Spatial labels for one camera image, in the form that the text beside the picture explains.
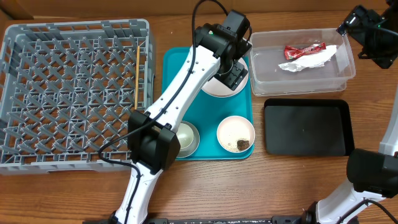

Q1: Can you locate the large white plate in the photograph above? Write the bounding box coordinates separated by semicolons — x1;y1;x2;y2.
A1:
202;74;249;98

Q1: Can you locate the white napkin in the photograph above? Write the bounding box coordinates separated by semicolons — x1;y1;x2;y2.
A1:
278;45;337;72

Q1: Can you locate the red snack wrapper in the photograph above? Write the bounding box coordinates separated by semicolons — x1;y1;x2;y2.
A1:
284;42;326;60

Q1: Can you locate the white cup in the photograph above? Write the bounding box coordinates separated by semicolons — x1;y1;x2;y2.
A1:
177;123;194;150

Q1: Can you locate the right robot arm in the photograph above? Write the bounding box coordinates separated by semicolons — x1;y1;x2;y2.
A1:
297;0;397;224

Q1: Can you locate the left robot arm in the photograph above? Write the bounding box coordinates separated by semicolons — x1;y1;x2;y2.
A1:
112;22;252;223

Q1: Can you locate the clear plastic bin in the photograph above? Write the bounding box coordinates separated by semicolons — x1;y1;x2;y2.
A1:
248;28;356;96

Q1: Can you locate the small white plate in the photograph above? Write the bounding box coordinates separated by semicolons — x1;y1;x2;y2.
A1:
216;116;256;154

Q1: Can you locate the dark food scrap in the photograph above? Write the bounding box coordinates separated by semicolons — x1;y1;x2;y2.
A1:
237;140;250;151

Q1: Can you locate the grey bowl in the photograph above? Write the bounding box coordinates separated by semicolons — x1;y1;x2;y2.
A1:
177;121;200;159

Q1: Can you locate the black tray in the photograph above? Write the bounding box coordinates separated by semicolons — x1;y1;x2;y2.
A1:
264;98;355;157

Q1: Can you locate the grey plastic dish rack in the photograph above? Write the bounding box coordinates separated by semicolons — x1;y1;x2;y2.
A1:
1;19;156;175

